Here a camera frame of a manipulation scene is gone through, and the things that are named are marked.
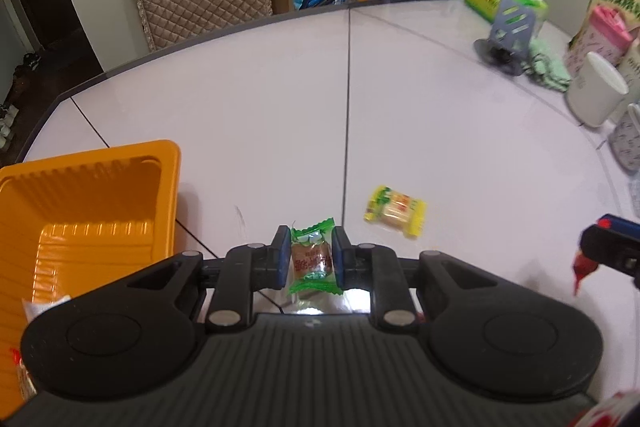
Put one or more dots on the red white cloth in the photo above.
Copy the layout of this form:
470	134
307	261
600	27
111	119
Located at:
607	414

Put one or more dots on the grey labelled foil packet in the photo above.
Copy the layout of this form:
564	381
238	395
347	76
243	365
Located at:
37	309

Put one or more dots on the pink tumbler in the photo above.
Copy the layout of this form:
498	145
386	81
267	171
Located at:
600	37

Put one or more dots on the white shoe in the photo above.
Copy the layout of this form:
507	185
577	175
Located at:
7	119

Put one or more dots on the dark shoe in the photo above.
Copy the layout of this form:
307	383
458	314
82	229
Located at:
26	63

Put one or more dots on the white patterned mug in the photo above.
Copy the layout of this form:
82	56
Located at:
627	142

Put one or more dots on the light green cloth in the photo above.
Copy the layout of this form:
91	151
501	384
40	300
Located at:
547	69

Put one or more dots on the red candy packet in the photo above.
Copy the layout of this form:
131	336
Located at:
582	270
22	379

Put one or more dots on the orange plastic basket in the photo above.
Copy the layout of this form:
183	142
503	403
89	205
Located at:
100	187

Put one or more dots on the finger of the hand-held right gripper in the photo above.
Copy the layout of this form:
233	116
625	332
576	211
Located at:
602	249
620	223

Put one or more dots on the grey phone stand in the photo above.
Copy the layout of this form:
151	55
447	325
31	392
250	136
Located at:
515	27

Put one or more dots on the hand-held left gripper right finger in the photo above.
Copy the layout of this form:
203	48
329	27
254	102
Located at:
340	257

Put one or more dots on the yellow biscuit packet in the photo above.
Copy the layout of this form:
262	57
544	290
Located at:
395	209

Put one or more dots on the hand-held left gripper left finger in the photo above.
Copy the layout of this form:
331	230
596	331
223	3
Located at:
282	257

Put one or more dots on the green candy packet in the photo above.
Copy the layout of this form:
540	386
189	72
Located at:
312	257

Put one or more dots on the plain white cup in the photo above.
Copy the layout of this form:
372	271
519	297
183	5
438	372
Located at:
592	97

